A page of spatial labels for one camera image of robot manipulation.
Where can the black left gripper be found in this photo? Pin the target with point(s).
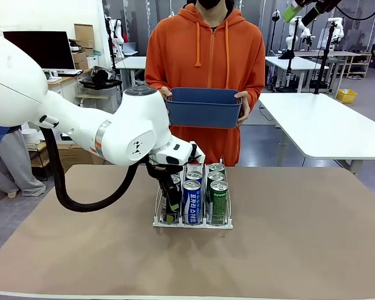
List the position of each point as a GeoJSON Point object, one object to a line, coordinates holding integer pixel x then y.
{"type": "Point", "coordinates": [164, 172]}

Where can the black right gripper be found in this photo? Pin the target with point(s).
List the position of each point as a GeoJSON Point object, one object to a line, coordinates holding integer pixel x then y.
{"type": "Point", "coordinates": [318, 3]}

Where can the black can with red logo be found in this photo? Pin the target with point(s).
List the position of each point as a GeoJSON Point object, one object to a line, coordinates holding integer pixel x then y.
{"type": "Point", "coordinates": [170, 217]}

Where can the blue plastic basket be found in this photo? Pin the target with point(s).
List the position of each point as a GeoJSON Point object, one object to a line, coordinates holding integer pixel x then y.
{"type": "Point", "coordinates": [204, 111]}

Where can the person's left forearm orange sleeve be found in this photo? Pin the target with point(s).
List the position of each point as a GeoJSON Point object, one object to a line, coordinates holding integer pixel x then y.
{"type": "Point", "coordinates": [256, 87]}

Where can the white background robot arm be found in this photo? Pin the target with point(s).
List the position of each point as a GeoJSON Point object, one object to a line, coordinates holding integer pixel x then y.
{"type": "Point", "coordinates": [118, 32]}
{"type": "Point", "coordinates": [337, 31]}
{"type": "Point", "coordinates": [303, 29]}

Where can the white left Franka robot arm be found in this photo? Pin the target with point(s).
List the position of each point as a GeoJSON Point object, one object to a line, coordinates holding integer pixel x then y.
{"type": "Point", "coordinates": [81, 125]}

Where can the person's right forearm orange sleeve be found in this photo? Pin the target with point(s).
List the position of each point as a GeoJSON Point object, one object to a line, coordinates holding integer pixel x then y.
{"type": "Point", "coordinates": [154, 82]}

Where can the black beverage can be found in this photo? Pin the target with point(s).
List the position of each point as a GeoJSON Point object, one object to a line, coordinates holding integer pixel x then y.
{"type": "Point", "coordinates": [176, 178]}

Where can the person's right hand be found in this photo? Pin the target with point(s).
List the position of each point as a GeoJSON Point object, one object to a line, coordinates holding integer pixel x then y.
{"type": "Point", "coordinates": [166, 93]}

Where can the person's left hand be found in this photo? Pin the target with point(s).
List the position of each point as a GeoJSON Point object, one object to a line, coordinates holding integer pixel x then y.
{"type": "Point", "coordinates": [245, 106]}

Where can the black light stand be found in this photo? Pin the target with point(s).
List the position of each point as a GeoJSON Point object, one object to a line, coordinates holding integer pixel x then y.
{"type": "Point", "coordinates": [276, 14]}

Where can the blue Pocari Sweat can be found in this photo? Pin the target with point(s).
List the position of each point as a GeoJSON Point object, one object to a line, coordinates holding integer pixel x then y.
{"type": "Point", "coordinates": [193, 175]}
{"type": "Point", "coordinates": [192, 203]}

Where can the clear acrylic can rack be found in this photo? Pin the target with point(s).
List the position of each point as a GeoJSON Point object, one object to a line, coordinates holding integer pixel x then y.
{"type": "Point", "coordinates": [192, 225]}

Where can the white office table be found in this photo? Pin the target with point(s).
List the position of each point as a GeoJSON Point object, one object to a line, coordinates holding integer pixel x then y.
{"type": "Point", "coordinates": [131, 62]}
{"type": "Point", "coordinates": [300, 64]}

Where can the black tripod stand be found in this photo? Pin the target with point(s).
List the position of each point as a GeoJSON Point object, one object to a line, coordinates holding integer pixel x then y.
{"type": "Point", "coordinates": [323, 65]}

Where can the wooden shelf table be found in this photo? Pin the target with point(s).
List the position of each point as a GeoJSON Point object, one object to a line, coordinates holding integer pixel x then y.
{"type": "Point", "coordinates": [356, 53]}

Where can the black pole stand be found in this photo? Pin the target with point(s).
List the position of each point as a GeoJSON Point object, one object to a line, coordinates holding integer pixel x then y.
{"type": "Point", "coordinates": [287, 89]}

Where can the yellow plastic basket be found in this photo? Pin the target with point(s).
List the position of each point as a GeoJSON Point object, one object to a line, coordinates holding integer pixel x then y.
{"type": "Point", "coordinates": [347, 96]}

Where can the large brown cardboard box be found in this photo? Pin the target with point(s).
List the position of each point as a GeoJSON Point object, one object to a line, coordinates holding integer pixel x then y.
{"type": "Point", "coordinates": [78, 154]}

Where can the person in orange hoodie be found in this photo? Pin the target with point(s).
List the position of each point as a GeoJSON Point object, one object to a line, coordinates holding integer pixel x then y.
{"type": "Point", "coordinates": [206, 56]}

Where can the large white table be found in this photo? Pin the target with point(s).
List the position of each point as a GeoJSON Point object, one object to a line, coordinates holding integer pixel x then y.
{"type": "Point", "coordinates": [331, 131]}

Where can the black gear bundle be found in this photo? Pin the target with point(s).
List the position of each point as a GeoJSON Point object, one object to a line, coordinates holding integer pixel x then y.
{"type": "Point", "coordinates": [100, 78]}

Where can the low wooden shelf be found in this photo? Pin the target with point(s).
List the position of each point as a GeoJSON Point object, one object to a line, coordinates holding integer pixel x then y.
{"type": "Point", "coordinates": [40, 156]}

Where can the white desk with wood top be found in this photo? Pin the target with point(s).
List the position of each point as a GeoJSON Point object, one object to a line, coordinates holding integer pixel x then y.
{"type": "Point", "coordinates": [68, 90]}

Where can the white paper roll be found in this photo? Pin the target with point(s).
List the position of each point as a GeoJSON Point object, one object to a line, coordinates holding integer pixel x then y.
{"type": "Point", "coordinates": [30, 136]}

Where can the white plastic bin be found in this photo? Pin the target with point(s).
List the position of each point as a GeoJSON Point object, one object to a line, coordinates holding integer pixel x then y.
{"type": "Point", "coordinates": [92, 61]}

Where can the person in maroon top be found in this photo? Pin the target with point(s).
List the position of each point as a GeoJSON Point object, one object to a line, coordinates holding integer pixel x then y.
{"type": "Point", "coordinates": [18, 162]}

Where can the small brown cardboard box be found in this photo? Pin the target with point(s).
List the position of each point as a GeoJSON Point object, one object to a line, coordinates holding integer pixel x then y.
{"type": "Point", "coordinates": [79, 59]}

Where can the open brown cardboard box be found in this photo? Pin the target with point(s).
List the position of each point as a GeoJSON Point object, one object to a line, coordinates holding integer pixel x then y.
{"type": "Point", "coordinates": [83, 36]}

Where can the black computer monitor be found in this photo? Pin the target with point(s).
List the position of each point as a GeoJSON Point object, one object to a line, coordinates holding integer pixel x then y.
{"type": "Point", "coordinates": [50, 50]}

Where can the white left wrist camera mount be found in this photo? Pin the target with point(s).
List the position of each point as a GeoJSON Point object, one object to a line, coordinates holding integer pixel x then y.
{"type": "Point", "coordinates": [193, 147]}

